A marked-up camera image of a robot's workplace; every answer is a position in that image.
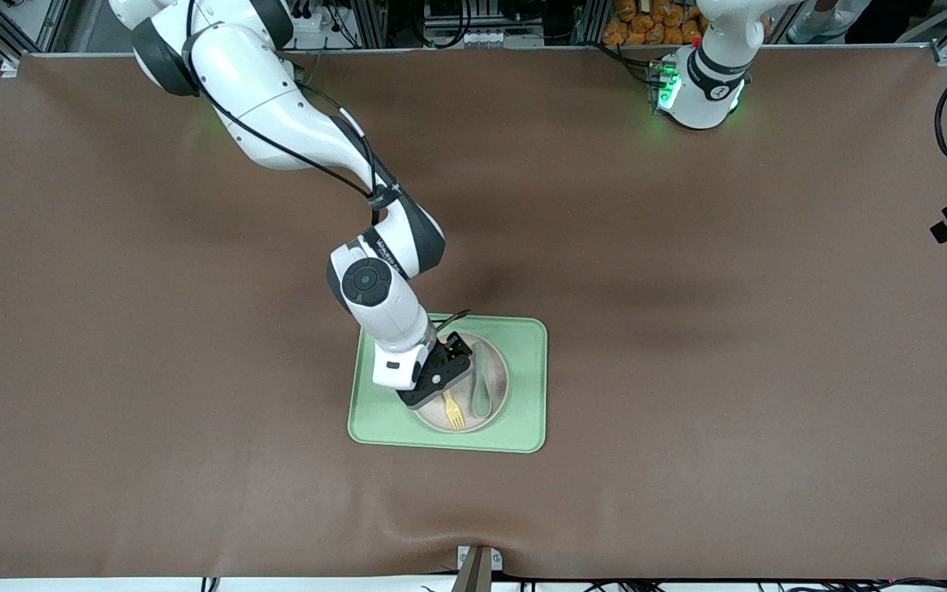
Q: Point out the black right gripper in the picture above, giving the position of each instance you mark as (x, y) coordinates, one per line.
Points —
(452, 349)

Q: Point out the aluminium frame post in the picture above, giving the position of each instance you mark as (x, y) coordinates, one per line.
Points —
(371, 25)

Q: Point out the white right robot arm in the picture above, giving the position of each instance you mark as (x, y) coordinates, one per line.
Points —
(276, 107)

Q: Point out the grey metal mount bracket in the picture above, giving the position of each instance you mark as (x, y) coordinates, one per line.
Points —
(478, 567)

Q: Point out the beige round plate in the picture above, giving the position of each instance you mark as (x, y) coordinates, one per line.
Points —
(500, 386)

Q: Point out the yellow plastic fork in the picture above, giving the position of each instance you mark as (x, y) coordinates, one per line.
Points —
(453, 409)

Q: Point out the person in dark clothes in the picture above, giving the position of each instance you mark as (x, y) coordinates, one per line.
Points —
(893, 16)

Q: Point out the light green rectangular tray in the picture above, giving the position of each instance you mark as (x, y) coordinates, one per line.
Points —
(523, 345)

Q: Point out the green plastic spoon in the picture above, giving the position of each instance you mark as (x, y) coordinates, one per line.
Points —
(482, 403)

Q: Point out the orange bread rolls pile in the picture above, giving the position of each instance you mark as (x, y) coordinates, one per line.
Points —
(654, 20)

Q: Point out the brown table mat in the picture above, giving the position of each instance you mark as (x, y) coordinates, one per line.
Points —
(687, 288)

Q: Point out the white connector strip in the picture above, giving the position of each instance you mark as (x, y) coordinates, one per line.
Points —
(498, 39)

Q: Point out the white power strip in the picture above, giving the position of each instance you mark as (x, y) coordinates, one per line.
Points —
(313, 20)

